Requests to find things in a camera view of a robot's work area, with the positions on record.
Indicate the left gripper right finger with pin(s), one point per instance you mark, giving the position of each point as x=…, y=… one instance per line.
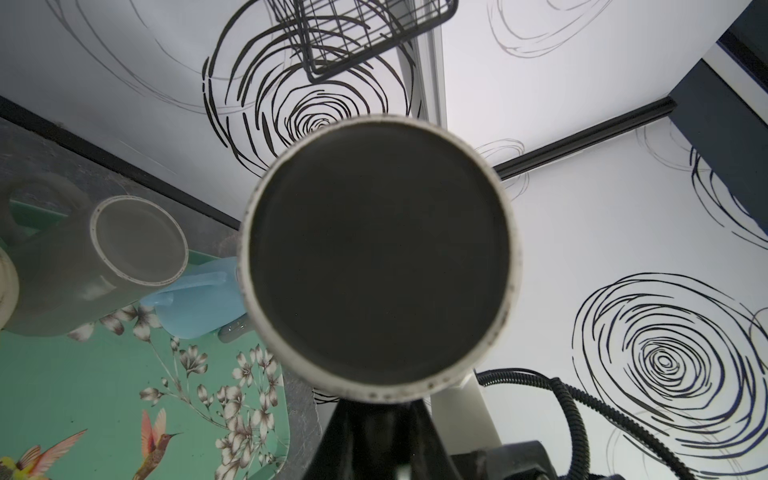
x=412, y=447

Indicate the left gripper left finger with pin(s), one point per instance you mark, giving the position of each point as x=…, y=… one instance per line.
x=346, y=450

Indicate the black mug white interior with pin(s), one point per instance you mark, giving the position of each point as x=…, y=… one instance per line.
x=379, y=259

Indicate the green floral tray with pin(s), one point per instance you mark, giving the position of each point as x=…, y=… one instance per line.
x=94, y=391

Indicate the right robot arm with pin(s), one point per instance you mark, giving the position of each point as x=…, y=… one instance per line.
x=529, y=460

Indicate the light blue mug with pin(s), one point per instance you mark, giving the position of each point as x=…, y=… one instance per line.
x=205, y=298

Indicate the grey mug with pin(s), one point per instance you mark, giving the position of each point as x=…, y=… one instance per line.
x=105, y=255

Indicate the beige mug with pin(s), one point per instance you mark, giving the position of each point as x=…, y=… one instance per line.
x=9, y=289

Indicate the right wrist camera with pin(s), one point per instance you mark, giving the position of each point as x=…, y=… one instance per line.
x=462, y=419

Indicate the black wire basket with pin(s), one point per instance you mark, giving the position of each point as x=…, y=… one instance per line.
x=332, y=37

